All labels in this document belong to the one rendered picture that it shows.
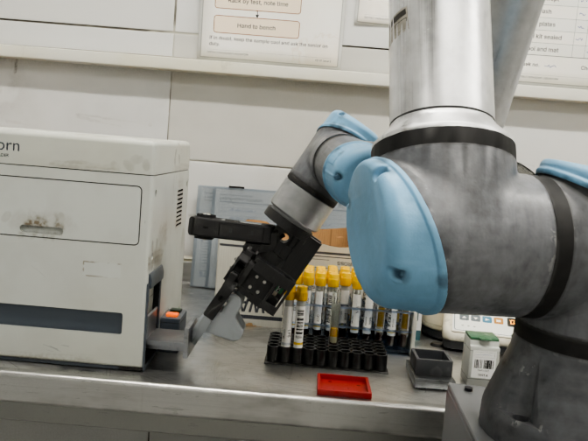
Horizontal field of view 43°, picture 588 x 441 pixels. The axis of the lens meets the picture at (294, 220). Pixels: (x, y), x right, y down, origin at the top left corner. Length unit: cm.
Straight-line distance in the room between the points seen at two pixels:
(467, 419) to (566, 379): 11
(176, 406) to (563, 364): 51
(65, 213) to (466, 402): 55
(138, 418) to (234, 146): 74
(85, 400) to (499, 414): 54
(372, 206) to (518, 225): 11
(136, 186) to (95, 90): 70
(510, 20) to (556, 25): 83
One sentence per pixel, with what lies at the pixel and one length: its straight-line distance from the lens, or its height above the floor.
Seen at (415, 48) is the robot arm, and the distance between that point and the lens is 62.
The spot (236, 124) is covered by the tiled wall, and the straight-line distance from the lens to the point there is 159.
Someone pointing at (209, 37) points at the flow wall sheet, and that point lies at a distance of 161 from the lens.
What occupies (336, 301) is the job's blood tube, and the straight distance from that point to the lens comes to 109.
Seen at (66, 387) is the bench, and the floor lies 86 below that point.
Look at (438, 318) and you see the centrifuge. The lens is 129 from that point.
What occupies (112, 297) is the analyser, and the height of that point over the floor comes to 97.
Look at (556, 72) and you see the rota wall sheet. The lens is 166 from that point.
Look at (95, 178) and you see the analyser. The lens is 98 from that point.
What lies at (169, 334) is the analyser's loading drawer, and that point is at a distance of 104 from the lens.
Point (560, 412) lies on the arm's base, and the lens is 64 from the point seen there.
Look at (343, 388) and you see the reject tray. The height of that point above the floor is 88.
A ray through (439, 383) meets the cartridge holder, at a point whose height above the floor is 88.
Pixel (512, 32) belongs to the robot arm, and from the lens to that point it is 84.
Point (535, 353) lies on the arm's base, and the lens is 65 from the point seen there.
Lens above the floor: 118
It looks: 6 degrees down
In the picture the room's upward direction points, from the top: 5 degrees clockwise
